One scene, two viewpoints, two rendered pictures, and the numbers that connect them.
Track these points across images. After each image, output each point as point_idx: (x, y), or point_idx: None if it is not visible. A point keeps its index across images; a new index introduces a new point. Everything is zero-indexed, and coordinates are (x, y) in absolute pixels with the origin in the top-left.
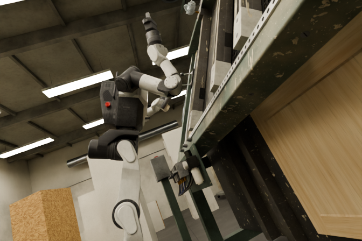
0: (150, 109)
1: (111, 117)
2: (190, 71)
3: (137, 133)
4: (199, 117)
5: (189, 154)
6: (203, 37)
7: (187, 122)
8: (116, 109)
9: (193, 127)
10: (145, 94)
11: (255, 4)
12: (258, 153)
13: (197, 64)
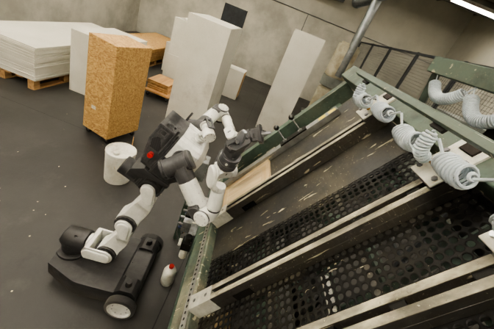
0: (224, 125)
1: (149, 164)
2: (317, 103)
3: (166, 187)
4: (225, 219)
5: (187, 241)
6: (321, 154)
7: (242, 172)
8: (155, 164)
9: (212, 222)
10: (192, 170)
11: None
12: None
13: (276, 178)
